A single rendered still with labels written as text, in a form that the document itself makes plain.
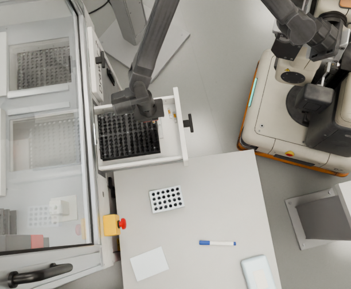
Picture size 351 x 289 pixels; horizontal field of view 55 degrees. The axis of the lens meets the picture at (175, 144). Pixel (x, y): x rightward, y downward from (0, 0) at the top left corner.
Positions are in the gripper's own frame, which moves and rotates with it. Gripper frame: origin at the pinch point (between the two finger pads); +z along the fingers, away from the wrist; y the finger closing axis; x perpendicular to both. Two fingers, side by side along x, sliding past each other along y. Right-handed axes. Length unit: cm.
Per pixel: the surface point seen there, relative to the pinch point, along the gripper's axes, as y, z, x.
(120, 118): -12.5, 4.5, 3.3
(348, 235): 74, 39, -51
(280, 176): 65, 98, -14
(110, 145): -17.2, 4.5, -6.8
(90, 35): -21.2, 0.9, 39.2
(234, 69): 49, 96, 63
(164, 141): 2.4, 11.6, -5.8
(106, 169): -19.8, 6.2, -15.1
